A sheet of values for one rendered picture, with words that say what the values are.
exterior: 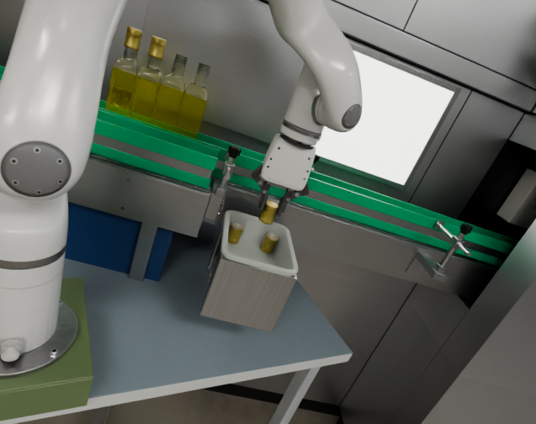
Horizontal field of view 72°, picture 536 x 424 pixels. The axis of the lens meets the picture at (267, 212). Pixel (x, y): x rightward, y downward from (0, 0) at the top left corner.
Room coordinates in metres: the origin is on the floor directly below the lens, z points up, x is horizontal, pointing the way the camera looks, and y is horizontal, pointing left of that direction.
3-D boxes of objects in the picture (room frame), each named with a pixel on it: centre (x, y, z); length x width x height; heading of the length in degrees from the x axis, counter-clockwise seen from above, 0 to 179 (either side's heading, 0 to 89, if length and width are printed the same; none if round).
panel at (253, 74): (1.14, 0.05, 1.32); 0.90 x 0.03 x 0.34; 102
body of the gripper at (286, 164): (0.78, 0.00, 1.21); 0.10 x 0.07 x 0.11; 101
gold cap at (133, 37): (0.91, 0.45, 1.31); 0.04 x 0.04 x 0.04
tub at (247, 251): (0.78, -0.01, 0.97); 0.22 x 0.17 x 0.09; 12
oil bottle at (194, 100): (0.95, 0.28, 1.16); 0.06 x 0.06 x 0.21; 12
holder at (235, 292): (0.81, 0.00, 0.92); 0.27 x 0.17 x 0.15; 12
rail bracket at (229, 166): (0.85, 0.13, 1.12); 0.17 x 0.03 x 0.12; 12
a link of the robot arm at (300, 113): (0.78, 0.00, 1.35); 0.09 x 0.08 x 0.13; 43
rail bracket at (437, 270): (0.99, -0.50, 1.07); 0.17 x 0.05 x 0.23; 12
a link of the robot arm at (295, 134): (0.78, 0.00, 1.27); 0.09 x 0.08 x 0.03; 101
